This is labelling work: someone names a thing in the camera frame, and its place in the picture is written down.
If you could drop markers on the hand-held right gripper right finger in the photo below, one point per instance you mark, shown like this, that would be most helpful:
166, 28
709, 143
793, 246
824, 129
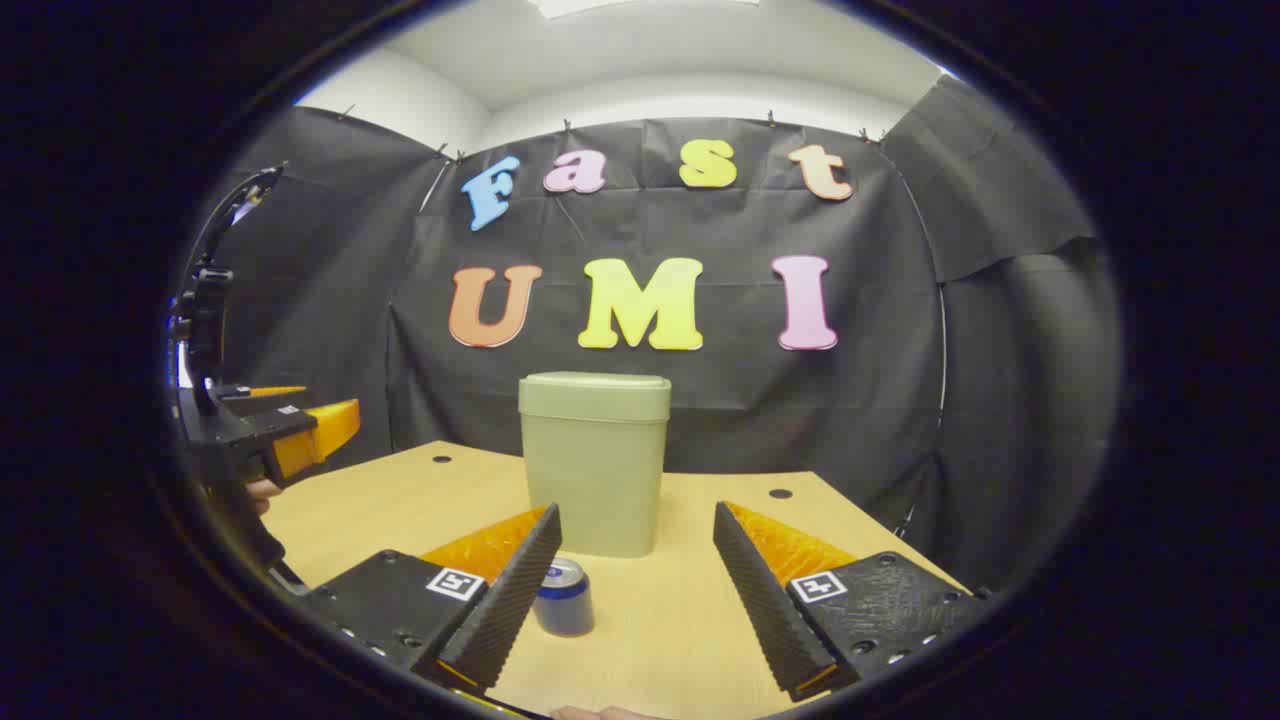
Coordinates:
765, 600

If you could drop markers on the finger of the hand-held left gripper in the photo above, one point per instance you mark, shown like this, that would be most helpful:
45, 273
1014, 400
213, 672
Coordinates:
320, 432
272, 391

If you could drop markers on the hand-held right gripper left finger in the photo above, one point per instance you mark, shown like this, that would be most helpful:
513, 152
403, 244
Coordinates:
510, 600

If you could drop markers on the blue pop can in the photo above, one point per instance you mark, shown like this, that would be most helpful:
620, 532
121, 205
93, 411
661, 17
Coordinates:
565, 605

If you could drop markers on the green desktop garbage bin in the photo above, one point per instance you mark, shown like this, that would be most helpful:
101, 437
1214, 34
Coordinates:
595, 470

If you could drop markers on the wooden desktop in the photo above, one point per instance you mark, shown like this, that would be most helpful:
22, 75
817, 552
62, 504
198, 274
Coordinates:
660, 650

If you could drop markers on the black backdrop cloth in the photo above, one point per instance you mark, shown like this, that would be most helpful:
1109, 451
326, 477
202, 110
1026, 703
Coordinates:
700, 410

